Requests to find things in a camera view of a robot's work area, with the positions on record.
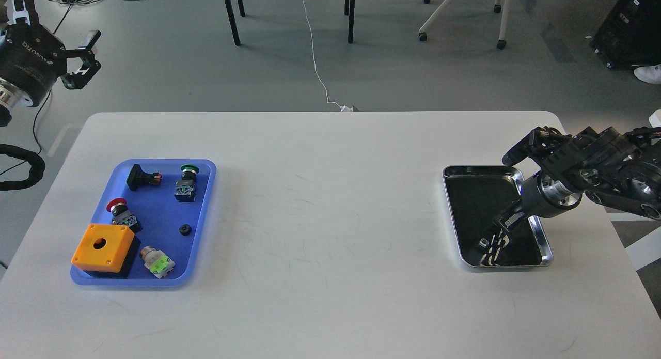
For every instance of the black table leg left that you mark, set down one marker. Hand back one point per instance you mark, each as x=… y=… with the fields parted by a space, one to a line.
x=232 y=19

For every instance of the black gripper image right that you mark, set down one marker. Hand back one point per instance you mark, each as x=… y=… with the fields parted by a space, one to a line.
x=532 y=202

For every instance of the orange button enclosure box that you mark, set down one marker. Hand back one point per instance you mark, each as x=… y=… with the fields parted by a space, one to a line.
x=106 y=251

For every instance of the black table leg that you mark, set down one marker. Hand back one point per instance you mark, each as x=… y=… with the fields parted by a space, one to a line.
x=232 y=19
x=349 y=11

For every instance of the black table leg right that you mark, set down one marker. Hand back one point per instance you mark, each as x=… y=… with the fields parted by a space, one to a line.
x=349 y=11

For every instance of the silver metal tray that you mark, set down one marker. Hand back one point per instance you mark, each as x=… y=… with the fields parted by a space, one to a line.
x=476 y=195

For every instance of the black selector switch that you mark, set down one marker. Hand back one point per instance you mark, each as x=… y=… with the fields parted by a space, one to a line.
x=137 y=178

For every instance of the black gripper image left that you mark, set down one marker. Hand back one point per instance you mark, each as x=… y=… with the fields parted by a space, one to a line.
x=26 y=54

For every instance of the red emergency push button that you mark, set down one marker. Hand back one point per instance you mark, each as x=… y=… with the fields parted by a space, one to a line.
x=122 y=215

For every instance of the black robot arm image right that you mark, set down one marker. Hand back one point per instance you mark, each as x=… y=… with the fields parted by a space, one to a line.
x=619 y=171

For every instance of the green illuminated push button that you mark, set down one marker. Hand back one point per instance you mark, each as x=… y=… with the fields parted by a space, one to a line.
x=156 y=261

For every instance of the blue plastic tray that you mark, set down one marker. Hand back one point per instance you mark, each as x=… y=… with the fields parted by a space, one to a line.
x=160 y=215

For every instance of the green push button switch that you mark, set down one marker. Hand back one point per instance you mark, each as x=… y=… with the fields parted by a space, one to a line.
x=185 y=187

